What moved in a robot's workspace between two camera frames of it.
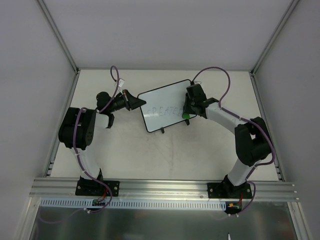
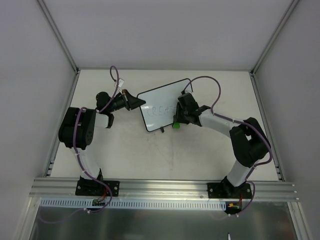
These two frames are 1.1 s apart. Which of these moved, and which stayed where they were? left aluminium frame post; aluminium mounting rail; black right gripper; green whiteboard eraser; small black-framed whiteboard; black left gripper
Moved: black right gripper; green whiteboard eraser
Stayed: small black-framed whiteboard; aluminium mounting rail; black left gripper; left aluminium frame post
